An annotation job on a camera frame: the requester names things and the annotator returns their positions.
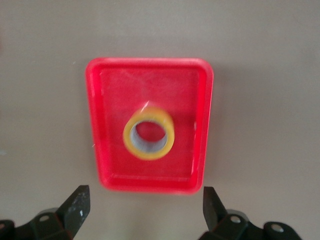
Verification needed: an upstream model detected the red plastic tray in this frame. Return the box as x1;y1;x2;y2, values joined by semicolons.
84;57;215;196

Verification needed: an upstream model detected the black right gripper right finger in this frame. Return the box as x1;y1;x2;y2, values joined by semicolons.
202;186;301;240

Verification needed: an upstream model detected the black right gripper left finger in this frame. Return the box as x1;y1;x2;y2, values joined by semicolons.
0;184;91;240

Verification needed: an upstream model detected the yellow clear packing tape roll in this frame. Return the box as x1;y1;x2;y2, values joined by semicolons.
122;100;175;161

